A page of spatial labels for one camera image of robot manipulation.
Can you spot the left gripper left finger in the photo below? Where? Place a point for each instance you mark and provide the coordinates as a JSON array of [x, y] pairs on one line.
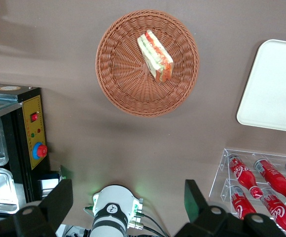
[[34, 222]]

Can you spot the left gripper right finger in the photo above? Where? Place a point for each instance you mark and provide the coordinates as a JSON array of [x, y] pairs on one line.
[[214, 222]]

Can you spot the triangle sandwich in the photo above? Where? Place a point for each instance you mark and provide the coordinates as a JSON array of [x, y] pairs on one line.
[[155, 56]]

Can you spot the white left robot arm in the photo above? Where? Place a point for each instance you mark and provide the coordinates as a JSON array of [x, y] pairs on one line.
[[113, 197]]

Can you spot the cream plastic tray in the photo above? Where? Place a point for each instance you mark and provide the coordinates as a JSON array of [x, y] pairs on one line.
[[273, 86]]

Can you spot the brown wicker basket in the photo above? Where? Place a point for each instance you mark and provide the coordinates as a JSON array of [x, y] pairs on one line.
[[123, 81]]

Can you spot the clear acrylic bottle rack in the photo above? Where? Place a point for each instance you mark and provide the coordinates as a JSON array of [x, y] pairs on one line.
[[218, 182]]

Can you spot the silver metal device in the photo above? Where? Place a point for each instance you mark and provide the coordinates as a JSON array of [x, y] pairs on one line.
[[48, 184]]

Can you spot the black food warmer cabinet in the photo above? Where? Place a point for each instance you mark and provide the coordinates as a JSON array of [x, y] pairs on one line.
[[34, 123]]

